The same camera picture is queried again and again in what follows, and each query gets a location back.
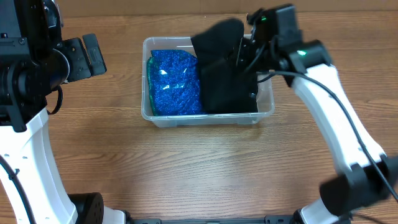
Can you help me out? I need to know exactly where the large black garment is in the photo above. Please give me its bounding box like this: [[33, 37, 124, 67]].
[[191, 19, 258, 114]]

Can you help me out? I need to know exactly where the sparkly blue garment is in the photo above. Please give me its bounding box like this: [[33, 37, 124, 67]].
[[146, 49, 204, 116]]

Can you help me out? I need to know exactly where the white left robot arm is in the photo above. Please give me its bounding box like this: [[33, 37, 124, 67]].
[[1, 0, 132, 224]]

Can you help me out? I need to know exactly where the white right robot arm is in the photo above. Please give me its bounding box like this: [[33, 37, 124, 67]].
[[237, 4, 397, 223]]

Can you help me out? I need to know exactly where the clear plastic storage bin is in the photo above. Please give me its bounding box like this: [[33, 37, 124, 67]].
[[141, 36, 275, 128]]

